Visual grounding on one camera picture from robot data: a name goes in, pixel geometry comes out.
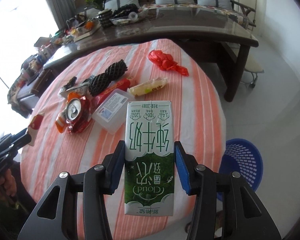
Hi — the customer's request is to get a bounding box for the white yellow chip bag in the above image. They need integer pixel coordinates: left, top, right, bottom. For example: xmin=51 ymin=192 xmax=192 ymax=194
xmin=27 ymin=112 xmax=44 ymax=146

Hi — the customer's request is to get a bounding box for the crushed red soda can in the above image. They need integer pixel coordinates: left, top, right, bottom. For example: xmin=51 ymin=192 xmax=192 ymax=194
xmin=55 ymin=92 xmax=92 ymax=134

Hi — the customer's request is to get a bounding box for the green white milk carton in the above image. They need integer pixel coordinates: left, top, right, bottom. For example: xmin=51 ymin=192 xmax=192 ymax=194
xmin=125 ymin=101 xmax=175 ymax=217

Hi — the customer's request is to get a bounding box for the clear plastic box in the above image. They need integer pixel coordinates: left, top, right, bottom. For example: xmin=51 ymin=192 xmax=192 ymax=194
xmin=92 ymin=89 xmax=135 ymax=134

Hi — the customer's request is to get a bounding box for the yellow white snack wrapper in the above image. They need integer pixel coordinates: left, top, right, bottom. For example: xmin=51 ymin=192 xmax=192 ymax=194
xmin=127 ymin=77 xmax=168 ymax=97

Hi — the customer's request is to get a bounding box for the person's left hand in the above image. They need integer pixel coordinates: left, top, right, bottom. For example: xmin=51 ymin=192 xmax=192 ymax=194
xmin=0 ymin=169 xmax=17 ymax=198

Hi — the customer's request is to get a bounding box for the blue plastic waste basket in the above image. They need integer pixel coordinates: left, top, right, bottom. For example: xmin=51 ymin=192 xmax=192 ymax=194
xmin=218 ymin=138 xmax=263 ymax=192

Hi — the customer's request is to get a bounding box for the orange white striped tablecloth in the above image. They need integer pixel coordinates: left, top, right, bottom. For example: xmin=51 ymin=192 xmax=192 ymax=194
xmin=20 ymin=38 xmax=227 ymax=240

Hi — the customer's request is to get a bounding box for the black white crumpled wrapper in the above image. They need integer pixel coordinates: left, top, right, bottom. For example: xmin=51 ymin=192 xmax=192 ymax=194
xmin=58 ymin=75 xmax=95 ymax=99

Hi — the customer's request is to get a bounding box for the black foam fruit net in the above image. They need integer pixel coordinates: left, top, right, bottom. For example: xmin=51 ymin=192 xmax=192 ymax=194
xmin=88 ymin=59 xmax=128 ymax=97

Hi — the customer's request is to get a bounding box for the red snack wrapper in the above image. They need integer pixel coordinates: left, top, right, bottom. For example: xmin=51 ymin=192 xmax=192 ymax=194
xmin=90 ymin=77 xmax=136 ymax=111

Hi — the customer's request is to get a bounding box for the red plastic bag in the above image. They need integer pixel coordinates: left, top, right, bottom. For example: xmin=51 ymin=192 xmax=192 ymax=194
xmin=148 ymin=50 xmax=189 ymax=76

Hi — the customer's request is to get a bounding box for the small white stool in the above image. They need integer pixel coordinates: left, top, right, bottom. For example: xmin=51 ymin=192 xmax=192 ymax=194
xmin=240 ymin=55 xmax=264 ymax=89

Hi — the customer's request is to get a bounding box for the fruit tray on book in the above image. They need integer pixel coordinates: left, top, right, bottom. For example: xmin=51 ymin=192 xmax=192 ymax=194
xmin=70 ymin=18 xmax=101 ymax=42

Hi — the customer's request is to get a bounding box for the black ribbed plant pot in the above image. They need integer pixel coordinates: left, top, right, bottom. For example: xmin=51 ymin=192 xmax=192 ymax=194
xmin=97 ymin=9 xmax=113 ymax=29

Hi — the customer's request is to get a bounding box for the grey curtain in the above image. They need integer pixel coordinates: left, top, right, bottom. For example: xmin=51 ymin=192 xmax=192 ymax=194
xmin=46 ymin=0 xmax=76 ymax=29

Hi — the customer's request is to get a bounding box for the dark wooden coffee table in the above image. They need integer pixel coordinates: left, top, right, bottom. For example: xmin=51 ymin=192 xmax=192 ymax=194
xmin=44 ymin=8 xmax=259 ymax=102

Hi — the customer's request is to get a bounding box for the green potted plant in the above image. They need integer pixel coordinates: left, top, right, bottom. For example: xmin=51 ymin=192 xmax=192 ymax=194
xmin=85 ymin=0 xmax=106 ymax=11

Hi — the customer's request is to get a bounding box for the roll of clear tape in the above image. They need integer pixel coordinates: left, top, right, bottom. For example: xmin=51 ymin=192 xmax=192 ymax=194
xmin=128 ymin=11 xmax=138 ymax=22

